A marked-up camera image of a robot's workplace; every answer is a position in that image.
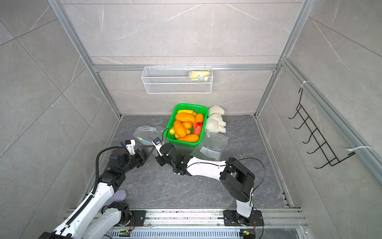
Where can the green plastic basket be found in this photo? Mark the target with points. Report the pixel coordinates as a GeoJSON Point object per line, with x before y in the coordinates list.
{"type": "Point", "coordinates": [200, 113]}

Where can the metal base rail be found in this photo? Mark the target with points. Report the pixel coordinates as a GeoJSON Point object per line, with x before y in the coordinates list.
{"type": "Point", "coordinates": [187, 224]}

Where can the orange mango at basket front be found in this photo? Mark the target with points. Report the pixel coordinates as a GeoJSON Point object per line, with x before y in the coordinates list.
{"type": "Point", "coordinates": [191, 138]}

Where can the black wall hook rack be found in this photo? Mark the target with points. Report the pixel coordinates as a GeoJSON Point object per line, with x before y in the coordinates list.
{"type": "Point", "coordinates": [315, 135]}

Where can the red mango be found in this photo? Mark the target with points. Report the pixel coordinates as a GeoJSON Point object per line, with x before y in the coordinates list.
{"type": "Point", "coordinates": [197, 129]}

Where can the orange mango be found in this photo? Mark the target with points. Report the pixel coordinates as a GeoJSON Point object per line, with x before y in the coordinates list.
{"type": "Point", "coordinates": [191, 138]}
{"type": "Point", "coordinates": [185, 117]}
{"type": "Point", "coordinates": [180, 129]}

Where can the grey purple cloth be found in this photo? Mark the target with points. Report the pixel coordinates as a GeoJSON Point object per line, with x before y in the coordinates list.
{"type": "Point", "coordinates": [118, 196]}

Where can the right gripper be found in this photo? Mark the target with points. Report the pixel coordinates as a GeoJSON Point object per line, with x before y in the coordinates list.
{"type": "Point", "coordinates": [162, 163]}

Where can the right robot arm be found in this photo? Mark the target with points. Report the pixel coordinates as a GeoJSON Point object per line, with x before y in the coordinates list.
{"type": "Point", "coordinates": [237, 179]}

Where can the white plush toy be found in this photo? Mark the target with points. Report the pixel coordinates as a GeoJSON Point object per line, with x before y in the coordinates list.
{"type": "Point", "coordinates": [215, 122]}

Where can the white wire wall basket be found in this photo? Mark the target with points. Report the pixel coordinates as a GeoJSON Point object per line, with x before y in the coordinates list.
{"type": "Point", "coordinates": [175, 80]}

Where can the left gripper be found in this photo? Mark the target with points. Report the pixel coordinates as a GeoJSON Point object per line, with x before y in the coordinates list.
{"type": "Point", "coordinates": [142, 159]}

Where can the yellow sponge in wire basket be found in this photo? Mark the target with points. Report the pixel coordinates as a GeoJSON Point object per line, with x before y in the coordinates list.
{"type": "Point", "coordinates": [198, 75]}

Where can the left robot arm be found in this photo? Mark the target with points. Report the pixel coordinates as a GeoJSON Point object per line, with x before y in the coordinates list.
{"type": "Point", "coordinates": [98, 188]}

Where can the clear zip-top bag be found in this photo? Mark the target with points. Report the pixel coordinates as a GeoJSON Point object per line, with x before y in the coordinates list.
{"type": "Point", "coordinates": [213, 146]}
{"type": "Point", "coordinates": [146, 134]}

